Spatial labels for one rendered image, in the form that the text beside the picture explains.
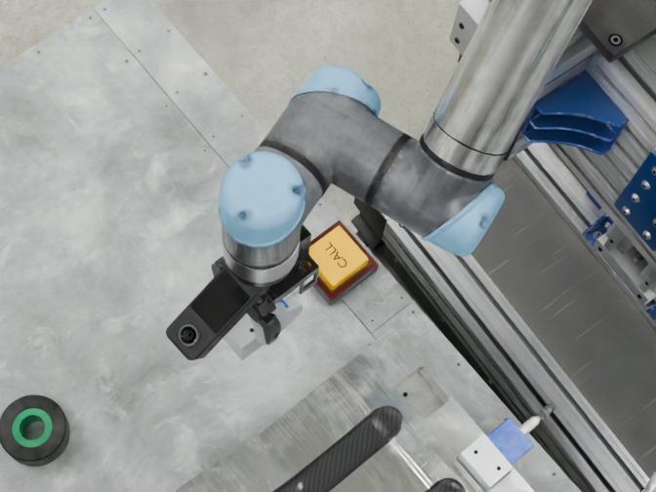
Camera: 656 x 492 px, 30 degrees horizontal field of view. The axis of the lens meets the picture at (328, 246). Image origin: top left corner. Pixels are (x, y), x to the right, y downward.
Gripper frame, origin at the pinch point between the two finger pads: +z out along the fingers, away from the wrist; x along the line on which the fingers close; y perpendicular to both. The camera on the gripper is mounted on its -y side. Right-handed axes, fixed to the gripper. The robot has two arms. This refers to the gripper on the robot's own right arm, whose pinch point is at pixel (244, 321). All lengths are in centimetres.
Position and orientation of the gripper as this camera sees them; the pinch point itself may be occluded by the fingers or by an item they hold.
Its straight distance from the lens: 139.6
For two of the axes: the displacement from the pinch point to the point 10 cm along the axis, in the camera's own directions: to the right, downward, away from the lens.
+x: -6.3, -7.4, 2.4
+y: 7.7, -5.8, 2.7
